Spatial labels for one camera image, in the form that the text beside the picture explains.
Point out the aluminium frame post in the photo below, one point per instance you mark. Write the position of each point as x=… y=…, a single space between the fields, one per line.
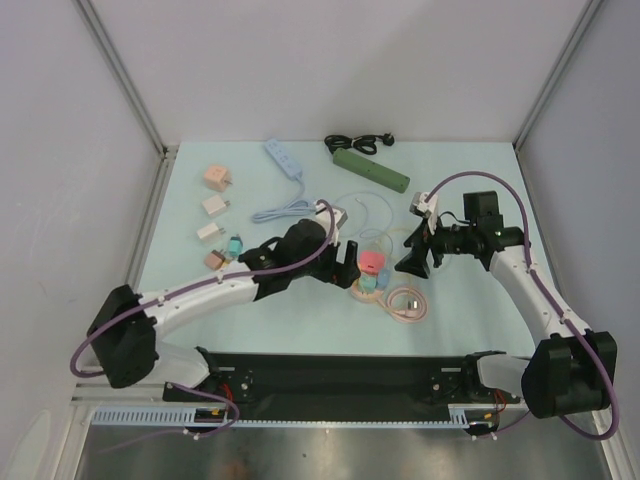
x=568 y=52
x=115 y=64

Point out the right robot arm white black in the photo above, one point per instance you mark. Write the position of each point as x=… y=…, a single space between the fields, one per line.
x=572 y=365

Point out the red pink cube charger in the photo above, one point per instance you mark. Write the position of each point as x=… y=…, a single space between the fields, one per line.
x=371 y=262

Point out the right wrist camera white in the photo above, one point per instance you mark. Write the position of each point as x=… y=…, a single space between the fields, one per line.
x=425 y=206

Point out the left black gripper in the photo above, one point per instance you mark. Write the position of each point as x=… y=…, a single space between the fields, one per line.
x=338 y=272

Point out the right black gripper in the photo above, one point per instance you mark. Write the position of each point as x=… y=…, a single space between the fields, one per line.
x=428 y=245

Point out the white Honor charger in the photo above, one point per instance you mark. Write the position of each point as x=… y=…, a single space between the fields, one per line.
x=215 y=206

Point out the teal plug adapter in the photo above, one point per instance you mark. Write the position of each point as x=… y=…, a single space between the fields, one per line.
x=235 y=246

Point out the left aluminium frame post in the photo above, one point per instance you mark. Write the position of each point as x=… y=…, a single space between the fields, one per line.
x=115 y=64

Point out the grey cable duct rail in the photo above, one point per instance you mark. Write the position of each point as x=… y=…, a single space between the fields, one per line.
x=208 y=417

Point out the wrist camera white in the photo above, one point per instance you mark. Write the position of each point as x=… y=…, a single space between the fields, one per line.
x=333 y=215
x=425 y=206

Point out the right aluminium frame post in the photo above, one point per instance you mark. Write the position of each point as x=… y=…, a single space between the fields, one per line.
x=568 y=52

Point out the pink round socket hub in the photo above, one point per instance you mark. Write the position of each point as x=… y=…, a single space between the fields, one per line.
x=364 y=298

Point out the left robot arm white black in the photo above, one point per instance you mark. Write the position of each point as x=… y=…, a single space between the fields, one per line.
x=127 y=332

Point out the pink deer cube socket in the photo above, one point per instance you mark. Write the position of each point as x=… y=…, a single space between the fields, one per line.
x=217 y=178

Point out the pink plug adapter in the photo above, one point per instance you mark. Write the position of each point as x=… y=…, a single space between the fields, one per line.
x=215 y=260

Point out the light blue cube charger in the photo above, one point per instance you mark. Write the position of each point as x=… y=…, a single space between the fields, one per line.
x=383 y=278

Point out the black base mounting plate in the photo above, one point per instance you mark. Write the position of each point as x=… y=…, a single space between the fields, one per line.
x=261 y=382

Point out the green power strip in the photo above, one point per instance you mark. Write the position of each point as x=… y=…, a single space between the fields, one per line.
x=371 y=170

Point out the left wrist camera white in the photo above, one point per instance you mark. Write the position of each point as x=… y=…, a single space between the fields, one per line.
x=333 y=215

